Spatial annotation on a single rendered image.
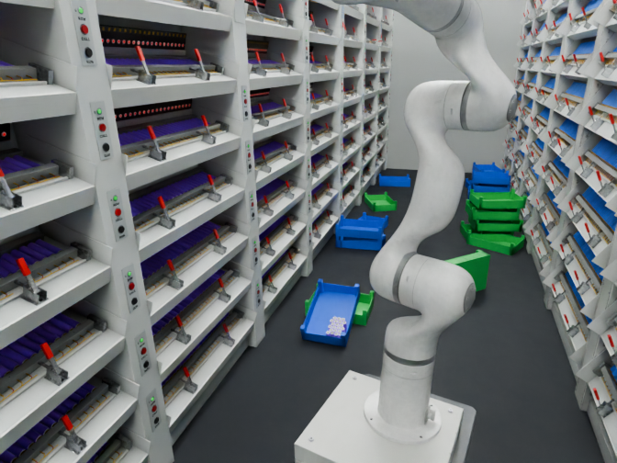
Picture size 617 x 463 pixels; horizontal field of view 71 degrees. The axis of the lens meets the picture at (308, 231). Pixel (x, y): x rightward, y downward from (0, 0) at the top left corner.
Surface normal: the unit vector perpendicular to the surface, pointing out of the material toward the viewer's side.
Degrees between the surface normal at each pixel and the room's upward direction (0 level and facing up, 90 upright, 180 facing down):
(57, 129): 90
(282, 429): 0
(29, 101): 108
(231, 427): 0
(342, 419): 4
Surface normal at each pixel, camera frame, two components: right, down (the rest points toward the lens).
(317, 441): 0.03, -0.95
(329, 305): -0.12, -0.76
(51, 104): 0.91, 0.37
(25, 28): -0.32, 0.34
